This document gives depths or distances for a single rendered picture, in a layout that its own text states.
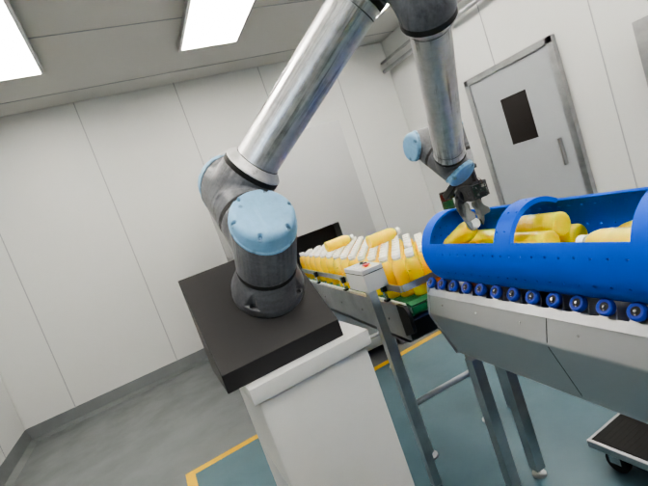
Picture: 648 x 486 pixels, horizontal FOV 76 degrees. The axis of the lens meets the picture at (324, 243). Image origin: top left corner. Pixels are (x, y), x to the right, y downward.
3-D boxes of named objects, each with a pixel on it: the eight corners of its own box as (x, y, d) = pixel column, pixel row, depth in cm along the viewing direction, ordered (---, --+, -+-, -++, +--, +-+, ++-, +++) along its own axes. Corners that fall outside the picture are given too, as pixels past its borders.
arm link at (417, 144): (425, 147, 124) (456, 135, 129) (401, 127, 131) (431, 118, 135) (418, 172, 131) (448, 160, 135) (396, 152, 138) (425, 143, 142)
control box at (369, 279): (368, 293, 175) (361, 270, 174) (350, 288, 194) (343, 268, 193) (389, 284, 178) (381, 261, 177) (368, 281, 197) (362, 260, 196)
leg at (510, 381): (540, 481, 178) (498, 347, 172) (529, 474, 184) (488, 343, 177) (550, 474, 180) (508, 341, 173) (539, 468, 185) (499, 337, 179)
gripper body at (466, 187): (472, 202, 134) (461, 167, 133) (456, 205, 143) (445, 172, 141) (491, 195, 137) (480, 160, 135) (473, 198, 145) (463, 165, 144)
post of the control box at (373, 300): (436, 488, 194) (366, 288, 184) (430, 484, 198) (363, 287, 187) (443, 484, 195) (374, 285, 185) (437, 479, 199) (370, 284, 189)
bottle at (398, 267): (418, 291, 190) (406, 253, 188) (411, 297, 185) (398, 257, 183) (406, 292, 195) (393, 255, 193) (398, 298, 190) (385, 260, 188)
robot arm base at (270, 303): (244, 328, 102) (241, 305, 94) (223, 273, 113) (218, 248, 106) (315, 303, 108) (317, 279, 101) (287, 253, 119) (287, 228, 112)
